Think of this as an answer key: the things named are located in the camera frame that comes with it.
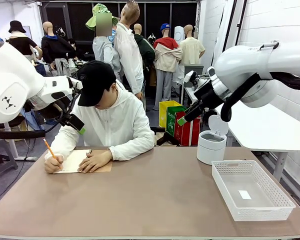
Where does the mannequin black bucket hat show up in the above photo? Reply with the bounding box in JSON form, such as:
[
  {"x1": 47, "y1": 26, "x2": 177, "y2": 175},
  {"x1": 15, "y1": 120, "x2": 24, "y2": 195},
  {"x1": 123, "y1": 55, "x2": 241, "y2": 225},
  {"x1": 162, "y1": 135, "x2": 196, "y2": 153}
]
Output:
[{"x1": 5, "y1": 20, "x2": 43, "y2": 63}]

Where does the mannequin red cream jacket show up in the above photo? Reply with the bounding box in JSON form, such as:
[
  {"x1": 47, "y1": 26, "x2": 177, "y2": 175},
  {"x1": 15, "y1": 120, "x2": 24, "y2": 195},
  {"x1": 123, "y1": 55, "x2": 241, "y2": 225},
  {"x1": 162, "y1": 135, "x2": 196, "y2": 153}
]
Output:
[{"x1": 152, "y1": 23, "x2": 183, "y2": 112}]

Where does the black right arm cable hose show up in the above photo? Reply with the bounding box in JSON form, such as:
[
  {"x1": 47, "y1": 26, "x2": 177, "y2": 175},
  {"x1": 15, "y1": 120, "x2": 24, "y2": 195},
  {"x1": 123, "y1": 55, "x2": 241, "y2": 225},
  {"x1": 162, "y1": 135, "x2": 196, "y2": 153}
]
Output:
[{"x1": 219, "y1": 72, "x2": 300, "y2": 123}]

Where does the wooden black floor stand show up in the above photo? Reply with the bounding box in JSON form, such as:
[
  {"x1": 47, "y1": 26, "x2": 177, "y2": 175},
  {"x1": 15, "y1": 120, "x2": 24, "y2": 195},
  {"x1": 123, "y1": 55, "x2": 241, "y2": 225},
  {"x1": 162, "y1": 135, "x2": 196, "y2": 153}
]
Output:
[{"x1": 149, "y1": 126, "x2": 181, "y2": 147}]

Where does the figure green checkered hat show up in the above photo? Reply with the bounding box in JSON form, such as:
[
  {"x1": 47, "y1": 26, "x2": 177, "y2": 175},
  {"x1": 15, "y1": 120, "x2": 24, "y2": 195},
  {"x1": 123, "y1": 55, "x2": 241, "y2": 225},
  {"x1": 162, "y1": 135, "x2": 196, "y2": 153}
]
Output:
[{"x1": 85, "y1": 2, "x2": 122, "y2": 76}]

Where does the black baseball cap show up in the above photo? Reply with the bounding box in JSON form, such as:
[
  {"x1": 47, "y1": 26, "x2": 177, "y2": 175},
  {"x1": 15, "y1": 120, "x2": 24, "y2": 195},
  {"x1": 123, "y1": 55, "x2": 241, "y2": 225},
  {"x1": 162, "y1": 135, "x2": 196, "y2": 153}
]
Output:
[{"x1": 76, "y1": 60, "x2": 117, "y2": 108}]

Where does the yellow bag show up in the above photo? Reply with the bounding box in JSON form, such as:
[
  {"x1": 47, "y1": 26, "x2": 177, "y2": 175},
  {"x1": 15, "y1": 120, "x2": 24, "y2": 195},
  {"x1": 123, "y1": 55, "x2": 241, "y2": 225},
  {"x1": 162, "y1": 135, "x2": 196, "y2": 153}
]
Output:
[{"x1": 158, "y1": 100, "x2": 182, "y2": 129}]

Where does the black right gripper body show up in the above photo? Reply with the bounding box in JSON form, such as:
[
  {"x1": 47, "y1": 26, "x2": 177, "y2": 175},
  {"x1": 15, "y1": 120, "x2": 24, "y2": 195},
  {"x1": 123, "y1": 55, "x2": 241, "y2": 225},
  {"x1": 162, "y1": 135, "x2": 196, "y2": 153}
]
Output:
[{"x1": 193, "y1": 79, "x2": 227, "y2": 111}]

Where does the mannequin cream shirt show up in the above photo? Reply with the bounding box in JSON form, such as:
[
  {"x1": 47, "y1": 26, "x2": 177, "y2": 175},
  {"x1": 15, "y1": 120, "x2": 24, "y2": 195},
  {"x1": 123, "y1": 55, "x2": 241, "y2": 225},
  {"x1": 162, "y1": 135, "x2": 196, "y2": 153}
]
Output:
[{"x1": 176, "y1": 24, "x2": 206, "y2": 86}]

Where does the white perforated plastic basket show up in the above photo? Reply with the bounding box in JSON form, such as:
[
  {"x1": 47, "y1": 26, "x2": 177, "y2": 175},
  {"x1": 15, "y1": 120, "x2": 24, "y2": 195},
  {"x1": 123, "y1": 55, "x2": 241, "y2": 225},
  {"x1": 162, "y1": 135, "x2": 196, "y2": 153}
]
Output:
[{"x1": 211, "y1": 159, "x2": 297, "y2": 223}]

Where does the white lidded trash bin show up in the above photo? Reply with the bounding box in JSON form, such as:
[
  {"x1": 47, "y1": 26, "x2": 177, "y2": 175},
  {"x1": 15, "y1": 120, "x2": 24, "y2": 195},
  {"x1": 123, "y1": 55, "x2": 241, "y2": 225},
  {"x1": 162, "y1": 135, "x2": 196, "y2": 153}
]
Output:
[{"x1": 196, "y1": 115, "x2": 230, "y2": 166}]

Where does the white oval object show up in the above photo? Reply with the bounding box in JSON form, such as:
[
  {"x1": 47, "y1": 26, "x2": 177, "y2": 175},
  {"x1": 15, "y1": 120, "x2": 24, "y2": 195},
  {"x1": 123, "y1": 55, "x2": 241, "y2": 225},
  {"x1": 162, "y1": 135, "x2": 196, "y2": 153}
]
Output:
[{"x1": 173, "y1": 25, "x2": 186, "y2": 43}]

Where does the person's left forearm white sleeve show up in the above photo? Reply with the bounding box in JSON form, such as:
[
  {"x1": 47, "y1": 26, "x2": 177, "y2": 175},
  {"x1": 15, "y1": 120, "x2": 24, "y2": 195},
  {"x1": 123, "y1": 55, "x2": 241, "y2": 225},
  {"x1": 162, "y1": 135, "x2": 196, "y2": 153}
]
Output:
[{"x1": 108, "y1": 136, "x2": 155, "y2": 162}]

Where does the large white side table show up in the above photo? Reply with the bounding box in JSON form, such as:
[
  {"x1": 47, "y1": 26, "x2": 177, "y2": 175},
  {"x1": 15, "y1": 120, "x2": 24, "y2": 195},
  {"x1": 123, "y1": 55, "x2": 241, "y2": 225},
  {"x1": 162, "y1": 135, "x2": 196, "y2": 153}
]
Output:
[{"x1": 214, "y1": 101, "x2": 300, "y2": 182}]

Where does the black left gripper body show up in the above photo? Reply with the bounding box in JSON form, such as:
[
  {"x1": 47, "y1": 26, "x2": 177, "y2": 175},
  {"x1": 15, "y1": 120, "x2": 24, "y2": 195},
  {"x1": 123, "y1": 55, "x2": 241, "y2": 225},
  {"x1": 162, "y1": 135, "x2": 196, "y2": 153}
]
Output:
[{"x1": 38, "y1": 96, "x2": 72, "y2": 121}]

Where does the small white table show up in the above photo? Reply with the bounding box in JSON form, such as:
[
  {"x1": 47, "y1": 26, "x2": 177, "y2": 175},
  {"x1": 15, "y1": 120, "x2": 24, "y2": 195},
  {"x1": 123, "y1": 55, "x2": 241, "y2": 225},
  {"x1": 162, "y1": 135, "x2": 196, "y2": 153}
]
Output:
[{"x1": 183, "y1": 86, "x2": 200, "y2": 147}]

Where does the green bag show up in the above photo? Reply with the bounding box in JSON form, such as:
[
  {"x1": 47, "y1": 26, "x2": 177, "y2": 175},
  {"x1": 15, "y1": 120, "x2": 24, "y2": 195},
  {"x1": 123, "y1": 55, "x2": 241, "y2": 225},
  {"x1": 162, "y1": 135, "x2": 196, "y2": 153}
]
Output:
[{"x1": 166, "y1": 105, "x2": 188, "y2": 137}]

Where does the person's right hand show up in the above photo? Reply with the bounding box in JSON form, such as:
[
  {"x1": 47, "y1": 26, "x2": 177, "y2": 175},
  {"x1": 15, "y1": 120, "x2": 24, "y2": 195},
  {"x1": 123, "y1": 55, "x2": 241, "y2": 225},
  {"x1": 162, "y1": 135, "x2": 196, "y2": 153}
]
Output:
[{"x1": 44, "y1": 154, "x2": 65, "y2": 174}]

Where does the white sticker in basket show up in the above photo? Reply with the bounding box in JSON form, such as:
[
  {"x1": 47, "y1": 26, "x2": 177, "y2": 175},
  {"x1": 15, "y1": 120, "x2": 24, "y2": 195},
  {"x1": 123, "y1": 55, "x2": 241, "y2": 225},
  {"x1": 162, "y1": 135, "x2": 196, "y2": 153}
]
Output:
[{"x1": 238, "y1": 190, "x2": 253, "y2": 200}]

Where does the white desk leg frame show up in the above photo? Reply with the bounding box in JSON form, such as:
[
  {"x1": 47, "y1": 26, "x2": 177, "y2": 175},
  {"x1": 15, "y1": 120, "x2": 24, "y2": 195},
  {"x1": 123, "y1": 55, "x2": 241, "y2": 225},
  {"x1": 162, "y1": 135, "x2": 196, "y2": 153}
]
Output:
[{"x1": 3, "y1": 122, "x2": 38, "y2": 162}]

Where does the yellow pencil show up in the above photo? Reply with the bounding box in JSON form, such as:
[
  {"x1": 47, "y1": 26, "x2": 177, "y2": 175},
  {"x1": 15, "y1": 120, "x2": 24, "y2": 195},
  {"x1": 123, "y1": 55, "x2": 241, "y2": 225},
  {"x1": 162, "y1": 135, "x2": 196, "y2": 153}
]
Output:
[{"x1": 42, "y1": 138, "x2": 58, "y2": 161}]

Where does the background person in black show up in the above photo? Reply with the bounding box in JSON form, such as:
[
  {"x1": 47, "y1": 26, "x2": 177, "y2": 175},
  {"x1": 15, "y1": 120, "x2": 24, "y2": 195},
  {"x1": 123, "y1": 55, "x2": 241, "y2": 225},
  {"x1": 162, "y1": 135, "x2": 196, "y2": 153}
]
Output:
[{"x1": 67, "y1": 37, "x2": 87, "y2": 61}]

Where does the mannequin black hoodie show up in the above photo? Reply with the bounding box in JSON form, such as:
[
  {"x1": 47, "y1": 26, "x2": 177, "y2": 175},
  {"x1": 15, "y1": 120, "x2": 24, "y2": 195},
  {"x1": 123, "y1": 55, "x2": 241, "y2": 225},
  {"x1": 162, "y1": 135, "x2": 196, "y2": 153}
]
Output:
[{"x1": 41, "y1": 21, "x2": 77, "y2": 77}]

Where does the person's right forearm white sleeve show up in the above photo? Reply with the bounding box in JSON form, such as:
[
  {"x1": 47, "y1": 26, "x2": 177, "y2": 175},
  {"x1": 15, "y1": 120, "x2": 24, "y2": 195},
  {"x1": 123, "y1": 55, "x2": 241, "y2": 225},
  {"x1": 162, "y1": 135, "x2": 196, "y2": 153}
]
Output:
[{"x1": 44, "y1": 132, "x2": 76, "y2": 161}]

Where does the tall mannequin white shirt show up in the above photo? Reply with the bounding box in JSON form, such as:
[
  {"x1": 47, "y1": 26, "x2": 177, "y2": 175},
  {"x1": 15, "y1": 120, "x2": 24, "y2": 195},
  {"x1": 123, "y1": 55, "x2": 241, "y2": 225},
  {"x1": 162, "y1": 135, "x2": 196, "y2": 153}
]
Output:
[{"x1": 113, "y1": 0, "x2": 147, "y2": 111}]

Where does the mannequin dark green jacket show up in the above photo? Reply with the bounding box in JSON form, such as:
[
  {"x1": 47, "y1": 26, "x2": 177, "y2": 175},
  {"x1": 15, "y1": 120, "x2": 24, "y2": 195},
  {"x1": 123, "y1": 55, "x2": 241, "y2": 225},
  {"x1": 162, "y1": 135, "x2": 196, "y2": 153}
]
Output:
[{"x1": 133, "y1": 23, "x2": 156, "y2": 87}]

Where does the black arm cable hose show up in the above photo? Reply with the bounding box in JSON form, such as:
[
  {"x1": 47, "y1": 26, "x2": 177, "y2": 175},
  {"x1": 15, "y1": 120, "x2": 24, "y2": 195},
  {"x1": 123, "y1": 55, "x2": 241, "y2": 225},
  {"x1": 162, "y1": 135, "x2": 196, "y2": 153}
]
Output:
[
  {"x1": 219, "y1": 72, "x2": 300, "y2": 123},
  {"x1": 0, "y1": 102, "x2": 66, "y2": 140}
]

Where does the person's torso white hoodie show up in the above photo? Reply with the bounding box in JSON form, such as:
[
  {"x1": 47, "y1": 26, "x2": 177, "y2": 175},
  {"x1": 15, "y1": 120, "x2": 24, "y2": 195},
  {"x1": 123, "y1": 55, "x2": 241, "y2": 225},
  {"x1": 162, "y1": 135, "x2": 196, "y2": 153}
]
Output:
[{"x1": 44, "y1": 82, "x2": 156, "y2": 162}]

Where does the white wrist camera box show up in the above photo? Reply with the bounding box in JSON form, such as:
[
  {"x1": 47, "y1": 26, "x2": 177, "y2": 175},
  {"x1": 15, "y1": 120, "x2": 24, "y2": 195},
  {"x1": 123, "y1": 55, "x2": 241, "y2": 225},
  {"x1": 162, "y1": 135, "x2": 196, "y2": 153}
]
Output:
[{"x1": 183, "y1": 70, "x2": 203, "y2": 88}]

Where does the gray plastic stool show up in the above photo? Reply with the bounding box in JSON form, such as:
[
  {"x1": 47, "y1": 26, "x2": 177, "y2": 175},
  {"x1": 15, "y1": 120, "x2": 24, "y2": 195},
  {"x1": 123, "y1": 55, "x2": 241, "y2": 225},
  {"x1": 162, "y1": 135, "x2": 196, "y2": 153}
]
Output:
[{"x1": 0, "y1": 138, "x2": 19, "y2": 183}]

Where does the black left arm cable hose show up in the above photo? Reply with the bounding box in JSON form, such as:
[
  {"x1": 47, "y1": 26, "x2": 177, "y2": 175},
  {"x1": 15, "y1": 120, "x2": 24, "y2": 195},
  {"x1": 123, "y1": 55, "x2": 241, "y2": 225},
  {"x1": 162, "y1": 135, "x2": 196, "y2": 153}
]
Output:
[{"x1": 0, "y1": 102, "x2": 66, "y2": 140}]

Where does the person's left hand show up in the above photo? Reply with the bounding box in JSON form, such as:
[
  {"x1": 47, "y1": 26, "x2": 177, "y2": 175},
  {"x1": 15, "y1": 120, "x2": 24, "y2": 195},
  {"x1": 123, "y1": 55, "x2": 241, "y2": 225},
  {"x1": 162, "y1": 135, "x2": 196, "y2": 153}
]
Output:
[{"x1": 77, "y1": 149, "x2": 114, "y2": 174}]

